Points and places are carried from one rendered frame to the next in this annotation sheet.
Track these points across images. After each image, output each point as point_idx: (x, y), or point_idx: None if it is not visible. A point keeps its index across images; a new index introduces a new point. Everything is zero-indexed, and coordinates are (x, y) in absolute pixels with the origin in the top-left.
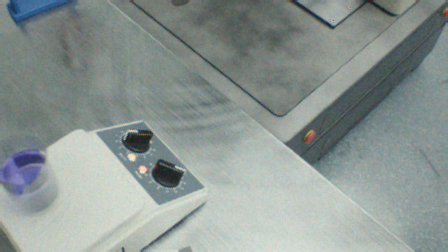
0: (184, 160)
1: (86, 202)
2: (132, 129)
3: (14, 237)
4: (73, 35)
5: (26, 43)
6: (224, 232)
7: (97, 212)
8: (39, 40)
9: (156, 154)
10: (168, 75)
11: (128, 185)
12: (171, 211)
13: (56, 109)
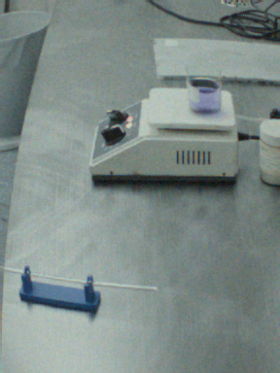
0: (86, 159)
1: (182, 98)
2: (114, 128)
3: (231, 105)
4: (63, 261)
5: (110, 276)
6: None
7: (180, 94)
8: (95, 273)
9: None
10: (31, 201)
11: (152, 95)
12: None
13: (137, 221)
